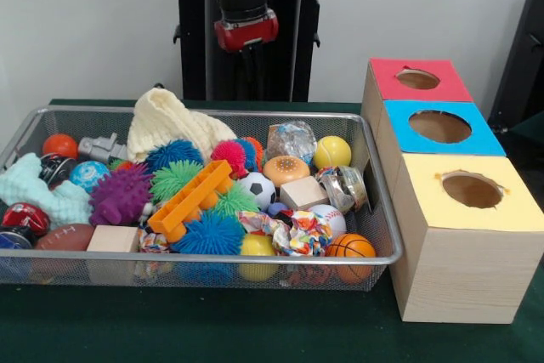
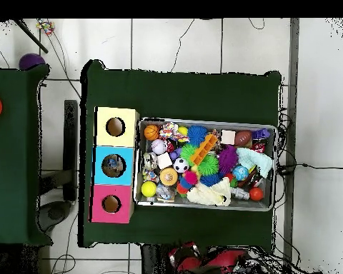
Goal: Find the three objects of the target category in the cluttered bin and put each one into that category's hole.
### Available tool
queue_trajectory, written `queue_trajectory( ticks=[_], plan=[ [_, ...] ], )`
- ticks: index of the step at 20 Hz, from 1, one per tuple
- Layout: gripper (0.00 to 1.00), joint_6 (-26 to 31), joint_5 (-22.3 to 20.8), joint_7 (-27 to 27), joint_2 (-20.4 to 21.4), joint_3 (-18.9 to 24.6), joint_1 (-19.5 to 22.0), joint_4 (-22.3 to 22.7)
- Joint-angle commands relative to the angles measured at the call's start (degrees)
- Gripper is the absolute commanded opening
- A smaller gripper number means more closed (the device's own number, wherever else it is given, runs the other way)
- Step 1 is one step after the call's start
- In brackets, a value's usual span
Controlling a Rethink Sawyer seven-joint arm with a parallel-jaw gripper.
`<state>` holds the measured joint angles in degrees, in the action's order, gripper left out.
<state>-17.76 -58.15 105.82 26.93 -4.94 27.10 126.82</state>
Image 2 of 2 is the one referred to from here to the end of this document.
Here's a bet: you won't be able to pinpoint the green spiky ball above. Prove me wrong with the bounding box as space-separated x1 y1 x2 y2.
197 155 221 178

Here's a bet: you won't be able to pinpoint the black upright bar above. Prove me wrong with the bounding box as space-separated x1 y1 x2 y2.
63 99 80 202

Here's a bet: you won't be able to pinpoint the grey round base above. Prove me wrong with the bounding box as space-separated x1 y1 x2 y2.
39 201 75 232

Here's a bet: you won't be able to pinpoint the purple round object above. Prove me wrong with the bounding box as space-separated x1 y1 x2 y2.
18 53 47 71

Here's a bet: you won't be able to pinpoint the clear shallow mesh bin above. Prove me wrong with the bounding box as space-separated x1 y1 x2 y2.
134 116 278 212

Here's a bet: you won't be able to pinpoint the small orange basketball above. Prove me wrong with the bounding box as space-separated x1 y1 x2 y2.
144 124 161 142

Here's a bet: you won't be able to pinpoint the blue spiky ball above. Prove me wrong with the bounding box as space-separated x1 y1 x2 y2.
187 125 211 147

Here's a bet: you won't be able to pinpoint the purple spiky ball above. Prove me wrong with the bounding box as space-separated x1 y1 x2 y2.
219 145 241 175

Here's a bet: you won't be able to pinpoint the yellow green ball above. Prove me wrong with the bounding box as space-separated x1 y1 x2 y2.
141 181 159 198

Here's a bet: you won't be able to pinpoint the dark green side table cloth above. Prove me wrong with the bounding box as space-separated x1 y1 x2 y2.
0 62 51 248

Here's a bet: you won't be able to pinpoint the small colourful item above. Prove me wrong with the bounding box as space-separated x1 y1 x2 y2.
36 19 56 36

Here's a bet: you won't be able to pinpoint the small black white soccer ball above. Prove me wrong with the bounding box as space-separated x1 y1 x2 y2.
173 156 190 174

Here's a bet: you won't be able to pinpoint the black stick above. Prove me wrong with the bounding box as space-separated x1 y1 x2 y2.
11 19 49 54

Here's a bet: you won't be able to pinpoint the cream knitted cloth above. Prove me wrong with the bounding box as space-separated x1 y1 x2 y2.
186 176 232 207

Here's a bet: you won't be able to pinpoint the wooden box three holes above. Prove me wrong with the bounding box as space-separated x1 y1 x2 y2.
91 106 141 223

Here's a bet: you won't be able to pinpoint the orange toy brick round studs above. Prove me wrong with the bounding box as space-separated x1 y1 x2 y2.
190 133 219 166

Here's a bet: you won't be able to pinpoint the black power cable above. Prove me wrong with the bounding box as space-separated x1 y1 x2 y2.
277 161 343 175

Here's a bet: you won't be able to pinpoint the brown toy football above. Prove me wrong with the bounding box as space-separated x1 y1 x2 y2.
236 130 254 148

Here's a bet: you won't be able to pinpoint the light blue cloth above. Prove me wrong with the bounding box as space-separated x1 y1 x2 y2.
237 148 275 181

